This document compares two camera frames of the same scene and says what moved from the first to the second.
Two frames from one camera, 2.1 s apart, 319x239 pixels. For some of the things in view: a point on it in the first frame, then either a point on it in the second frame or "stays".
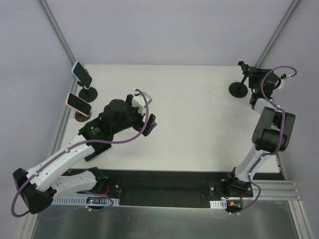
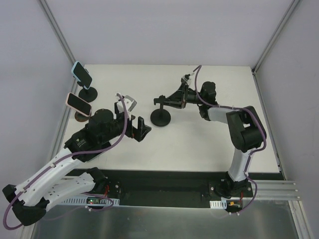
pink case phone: (79, 104) stays
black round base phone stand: (88, 95) stays
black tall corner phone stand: (237, 89) → (161, 117)
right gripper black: (252, 75) → (185, 95)
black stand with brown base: (81, 117) stays
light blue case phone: (79, 71) stays
